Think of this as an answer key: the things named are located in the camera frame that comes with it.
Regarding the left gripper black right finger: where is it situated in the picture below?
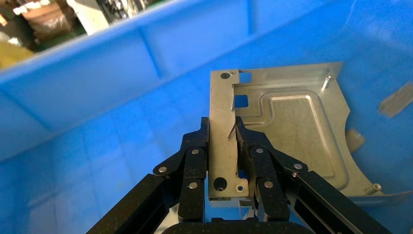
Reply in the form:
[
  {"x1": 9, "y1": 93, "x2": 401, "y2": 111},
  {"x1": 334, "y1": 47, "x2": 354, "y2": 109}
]
[{"x1": 236, "y1": 116, "x2": 393, "y2": 234}]

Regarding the blue plastic bin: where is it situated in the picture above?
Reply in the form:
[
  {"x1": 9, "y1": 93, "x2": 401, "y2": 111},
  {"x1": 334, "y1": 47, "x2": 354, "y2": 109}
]
[{"x1": 0, "y1": 0, "x2": 413, "y2": 234}]

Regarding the grey tape strip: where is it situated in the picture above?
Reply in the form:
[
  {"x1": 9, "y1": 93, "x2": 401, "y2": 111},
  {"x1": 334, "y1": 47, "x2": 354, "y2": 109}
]
[
  {"x1": 378, "y1": 81, "x2": 413, "y2": 118},
  {"x1": 346, "y1": 128, "x2": 366, "y2": 153}
]

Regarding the brown cardboard box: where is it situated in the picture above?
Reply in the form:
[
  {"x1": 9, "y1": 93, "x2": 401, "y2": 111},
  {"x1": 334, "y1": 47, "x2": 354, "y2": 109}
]
[{"x1": 20, "y1": 1, "x2": 73, "y2": 39}]

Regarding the stamped sheet metal bracket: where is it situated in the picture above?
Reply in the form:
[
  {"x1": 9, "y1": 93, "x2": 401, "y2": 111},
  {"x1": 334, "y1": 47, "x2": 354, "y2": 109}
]
[{"x1": 207, "y1": 62, "x2": 413, "y2": 211}]

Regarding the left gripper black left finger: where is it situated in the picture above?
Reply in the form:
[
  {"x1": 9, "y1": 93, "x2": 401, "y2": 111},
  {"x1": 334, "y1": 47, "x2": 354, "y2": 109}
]
[{"x1": 86, "y1": 117, "x2": 210, "y2": 234}]

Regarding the white background post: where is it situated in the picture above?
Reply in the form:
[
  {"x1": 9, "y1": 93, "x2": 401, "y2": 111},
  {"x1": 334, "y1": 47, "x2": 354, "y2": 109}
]
[{"x1": 66, "y1": 0, "x2": 111, "y2": 36}]

